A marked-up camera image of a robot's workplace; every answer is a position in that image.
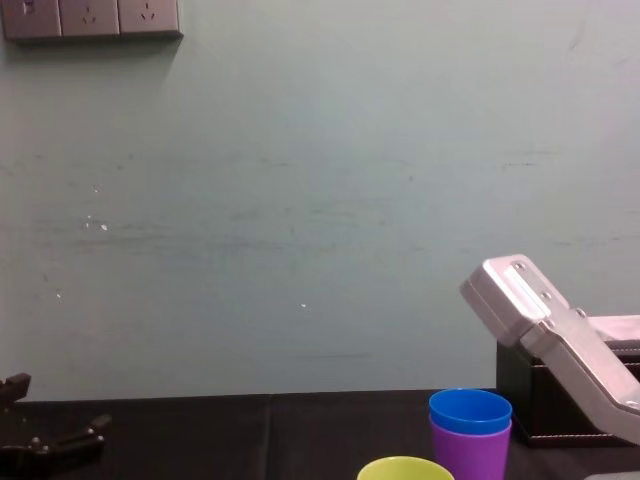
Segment black leather desk box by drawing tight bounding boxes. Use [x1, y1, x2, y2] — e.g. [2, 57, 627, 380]
[495, 337, 640, 448]

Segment white paper sheet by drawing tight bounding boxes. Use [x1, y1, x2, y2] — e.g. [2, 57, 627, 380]
[588, 314, 640, 343]

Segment black table cloth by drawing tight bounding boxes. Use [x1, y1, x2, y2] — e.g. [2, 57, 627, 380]
[0, 388, 640, 480]

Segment purple plastic cup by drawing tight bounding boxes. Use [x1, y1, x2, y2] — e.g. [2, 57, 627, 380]
[429, 413, 513, 480]

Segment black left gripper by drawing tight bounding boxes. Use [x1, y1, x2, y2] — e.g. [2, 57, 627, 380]
[0, 372, 113, 480]

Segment grey wall socket plate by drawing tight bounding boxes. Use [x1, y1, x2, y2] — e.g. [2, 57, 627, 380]
[59, 0, 121, 37]
[118, 0, 181, 35]

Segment yellow-green plastic cup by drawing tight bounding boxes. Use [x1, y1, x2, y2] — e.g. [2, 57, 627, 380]
[356, 455, 456, 480]

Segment blue plastic cup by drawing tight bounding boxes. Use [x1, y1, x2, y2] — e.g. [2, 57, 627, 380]
[428, 388, 513, 437]

